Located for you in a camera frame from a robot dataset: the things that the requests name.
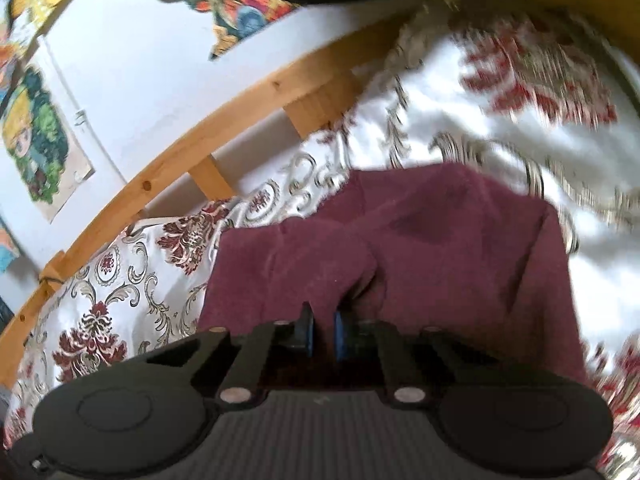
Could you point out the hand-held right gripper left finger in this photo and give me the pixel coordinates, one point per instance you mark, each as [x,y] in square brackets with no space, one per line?
[308,336]

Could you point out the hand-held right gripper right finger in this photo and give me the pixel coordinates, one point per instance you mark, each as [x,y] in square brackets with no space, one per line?
[341,337]

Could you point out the maroon sweater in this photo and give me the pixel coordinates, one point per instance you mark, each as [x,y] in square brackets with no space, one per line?
[440,250]

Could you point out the floral satin blanket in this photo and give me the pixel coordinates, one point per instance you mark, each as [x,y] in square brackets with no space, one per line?
[500,120]

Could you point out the wooden bed frame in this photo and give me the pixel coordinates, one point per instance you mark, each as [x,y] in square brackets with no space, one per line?
[240,105]

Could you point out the white wall conduit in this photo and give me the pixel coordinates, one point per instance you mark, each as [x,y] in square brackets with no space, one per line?
[82,120]

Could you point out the orange-haired figure wall poster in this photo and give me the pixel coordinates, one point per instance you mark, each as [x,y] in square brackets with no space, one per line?
[6,247]

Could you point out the blond cartoon figure wall poster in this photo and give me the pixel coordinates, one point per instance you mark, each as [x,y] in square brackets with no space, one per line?
[40,135]

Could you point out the colourful flower wall poster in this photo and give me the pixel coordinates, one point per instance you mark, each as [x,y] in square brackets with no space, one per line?
[235,5]

